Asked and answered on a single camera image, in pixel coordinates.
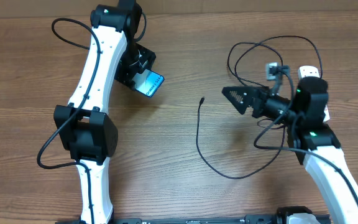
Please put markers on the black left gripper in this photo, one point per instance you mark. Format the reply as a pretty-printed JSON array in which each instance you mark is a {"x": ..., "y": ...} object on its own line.
[{"x": 126, "y": 76}]

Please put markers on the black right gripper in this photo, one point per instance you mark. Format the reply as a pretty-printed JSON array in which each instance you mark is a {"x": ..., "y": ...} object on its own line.
[{"x": 260, "y": 93}]

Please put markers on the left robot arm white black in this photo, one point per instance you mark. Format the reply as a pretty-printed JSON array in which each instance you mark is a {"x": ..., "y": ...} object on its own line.
[{"x": 84, "y": 125}]

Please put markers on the white power strip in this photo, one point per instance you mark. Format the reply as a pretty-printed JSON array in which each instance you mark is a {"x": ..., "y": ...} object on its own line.
[{"x": 311, "y": 71}]

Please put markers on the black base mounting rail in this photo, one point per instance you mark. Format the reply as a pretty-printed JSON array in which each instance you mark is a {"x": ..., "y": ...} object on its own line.
[{"x": 293, "y": 214}]

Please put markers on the blue Galaxy smartphone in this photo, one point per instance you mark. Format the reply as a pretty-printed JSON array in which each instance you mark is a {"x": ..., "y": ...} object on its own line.
[{"x": 147, "y": 82}]

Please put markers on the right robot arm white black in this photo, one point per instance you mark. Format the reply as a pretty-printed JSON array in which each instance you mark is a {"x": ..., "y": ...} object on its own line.
[{"x": 314, "y": 142}]

